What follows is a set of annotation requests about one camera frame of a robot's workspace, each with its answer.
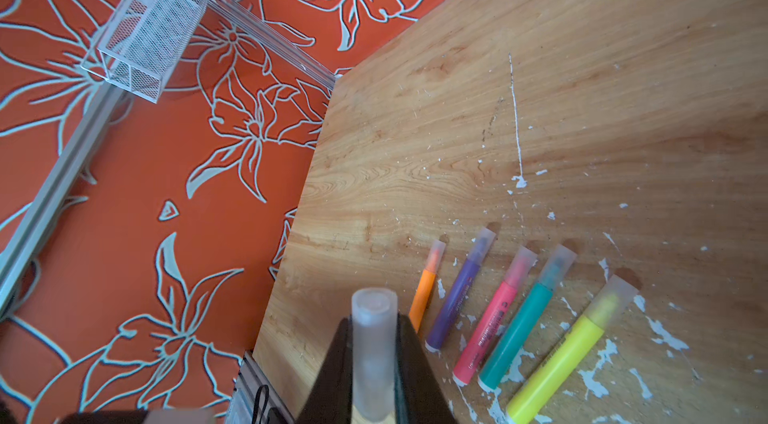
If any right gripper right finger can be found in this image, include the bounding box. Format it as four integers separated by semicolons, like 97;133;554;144
394;314;456;424

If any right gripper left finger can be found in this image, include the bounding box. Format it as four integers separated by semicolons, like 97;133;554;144
296;317;353;424

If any pink marker pen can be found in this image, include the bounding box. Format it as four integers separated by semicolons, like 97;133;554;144
453;246;537;386

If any orange marker pen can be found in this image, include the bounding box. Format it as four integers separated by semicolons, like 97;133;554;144
408;239;446;332

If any clear pen cap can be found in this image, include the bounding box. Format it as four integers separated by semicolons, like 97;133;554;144
351;288;398;423

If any purple marker pen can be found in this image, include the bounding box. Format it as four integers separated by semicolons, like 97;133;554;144
425;227;497;352

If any green marker pen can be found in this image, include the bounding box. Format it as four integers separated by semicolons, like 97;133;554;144
478;245;577;392

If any yellow marker pen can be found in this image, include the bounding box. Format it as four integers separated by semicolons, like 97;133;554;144
506;275;639;424

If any white wire basket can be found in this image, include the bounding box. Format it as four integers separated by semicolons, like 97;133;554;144
81;0;208;102

